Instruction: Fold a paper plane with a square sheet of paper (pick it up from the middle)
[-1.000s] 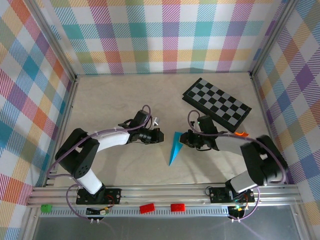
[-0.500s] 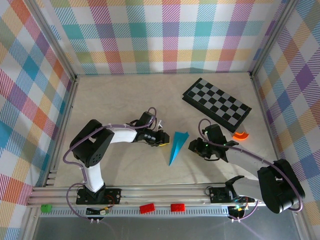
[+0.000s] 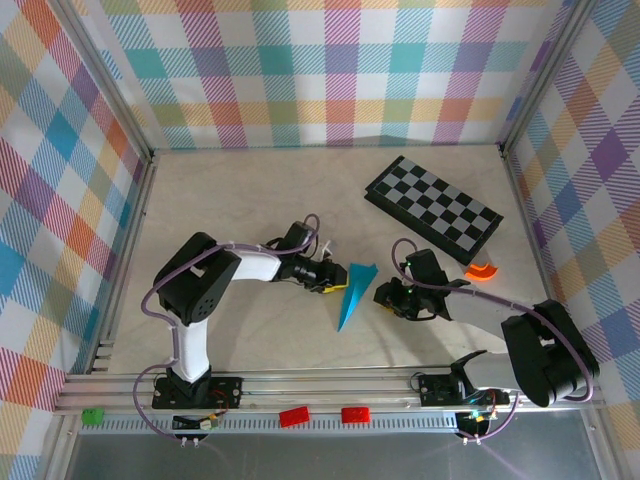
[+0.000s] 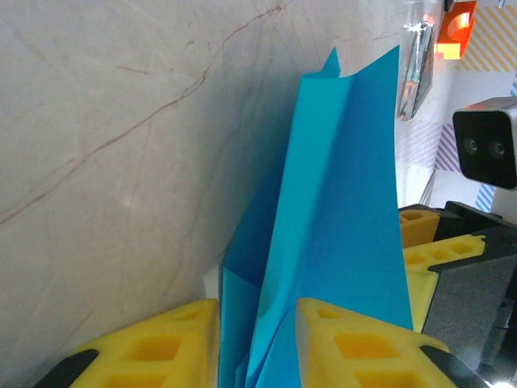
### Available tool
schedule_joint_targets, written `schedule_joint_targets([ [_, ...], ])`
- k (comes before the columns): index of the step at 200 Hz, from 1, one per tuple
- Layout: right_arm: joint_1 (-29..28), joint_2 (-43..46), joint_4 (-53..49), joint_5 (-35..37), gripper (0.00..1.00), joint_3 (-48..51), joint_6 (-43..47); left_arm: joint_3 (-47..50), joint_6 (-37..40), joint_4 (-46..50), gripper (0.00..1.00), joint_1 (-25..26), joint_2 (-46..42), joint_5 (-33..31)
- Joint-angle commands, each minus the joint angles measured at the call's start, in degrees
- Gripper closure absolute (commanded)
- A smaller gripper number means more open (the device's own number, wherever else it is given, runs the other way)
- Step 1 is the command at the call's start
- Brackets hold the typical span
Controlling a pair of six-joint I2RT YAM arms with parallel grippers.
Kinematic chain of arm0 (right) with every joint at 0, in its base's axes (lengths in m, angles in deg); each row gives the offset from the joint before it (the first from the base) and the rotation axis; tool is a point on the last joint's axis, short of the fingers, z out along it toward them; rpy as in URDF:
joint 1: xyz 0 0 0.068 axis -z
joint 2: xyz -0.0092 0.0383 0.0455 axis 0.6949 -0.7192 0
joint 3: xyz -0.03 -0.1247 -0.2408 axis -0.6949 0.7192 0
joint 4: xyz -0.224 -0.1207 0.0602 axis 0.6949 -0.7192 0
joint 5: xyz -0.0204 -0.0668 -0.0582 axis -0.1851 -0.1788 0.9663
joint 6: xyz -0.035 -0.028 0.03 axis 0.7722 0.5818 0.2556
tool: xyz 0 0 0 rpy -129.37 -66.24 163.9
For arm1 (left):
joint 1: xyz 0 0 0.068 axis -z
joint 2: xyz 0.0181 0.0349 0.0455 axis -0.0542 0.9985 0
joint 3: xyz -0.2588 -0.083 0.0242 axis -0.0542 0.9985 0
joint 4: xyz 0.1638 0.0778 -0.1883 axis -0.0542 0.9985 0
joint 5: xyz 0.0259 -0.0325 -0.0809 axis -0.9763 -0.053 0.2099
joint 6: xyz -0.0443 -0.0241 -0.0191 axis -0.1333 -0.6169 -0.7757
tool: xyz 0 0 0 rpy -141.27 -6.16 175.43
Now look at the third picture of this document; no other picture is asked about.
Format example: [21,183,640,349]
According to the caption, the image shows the blue paper sheet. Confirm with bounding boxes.
[336,262,380,334]

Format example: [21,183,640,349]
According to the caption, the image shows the grey metal sheet panel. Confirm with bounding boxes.
[64,433,601,480]

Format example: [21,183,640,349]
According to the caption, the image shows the orange curved plastic piece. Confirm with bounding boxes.
[463,262,500,282]

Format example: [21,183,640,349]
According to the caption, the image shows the black grey folding chessboard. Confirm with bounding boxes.
[363,155,504,266]

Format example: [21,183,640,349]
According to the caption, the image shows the small right connector board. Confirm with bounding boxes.
[457,409,494,435]

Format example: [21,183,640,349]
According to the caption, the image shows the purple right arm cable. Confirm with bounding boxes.
[390,238,599,445]

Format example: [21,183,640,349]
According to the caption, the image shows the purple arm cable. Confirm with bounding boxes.
[390,238,599,445]
[132,213,322,446]

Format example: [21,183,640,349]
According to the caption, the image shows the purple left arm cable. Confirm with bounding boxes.
[132,213,322,446]

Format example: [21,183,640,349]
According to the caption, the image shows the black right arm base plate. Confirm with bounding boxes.
[417,372,511,407]

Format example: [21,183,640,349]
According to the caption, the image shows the aluminium mounting rail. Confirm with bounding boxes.
[53,367,601,416]

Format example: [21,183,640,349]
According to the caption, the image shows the aluminium table edge rail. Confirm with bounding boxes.
[498,142,559,314]
[87,154,159,375]

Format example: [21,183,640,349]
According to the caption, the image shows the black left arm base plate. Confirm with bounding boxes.
[152,375,245,411]

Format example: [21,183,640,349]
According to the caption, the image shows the grey slotted cable duct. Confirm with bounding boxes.
[79,412,501,436]

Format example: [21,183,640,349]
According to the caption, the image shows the aluminium frame post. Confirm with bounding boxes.
[498,0,601,154]
[47,0,159,166]

